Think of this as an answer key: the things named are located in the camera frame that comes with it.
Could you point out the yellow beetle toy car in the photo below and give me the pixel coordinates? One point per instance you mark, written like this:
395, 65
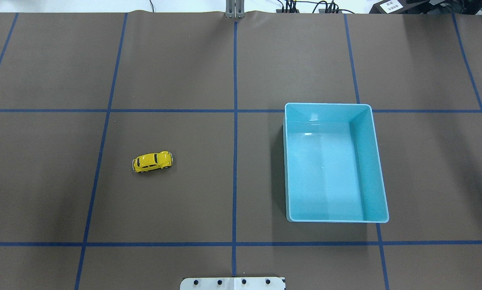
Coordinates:
152, 161

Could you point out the aluminium frame post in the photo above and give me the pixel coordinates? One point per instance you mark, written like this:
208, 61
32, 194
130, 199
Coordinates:
234, 9

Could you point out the light blue plastic bin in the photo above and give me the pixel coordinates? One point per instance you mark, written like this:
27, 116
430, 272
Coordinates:
332, 164

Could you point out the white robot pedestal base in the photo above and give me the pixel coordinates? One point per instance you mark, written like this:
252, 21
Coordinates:
233, 283

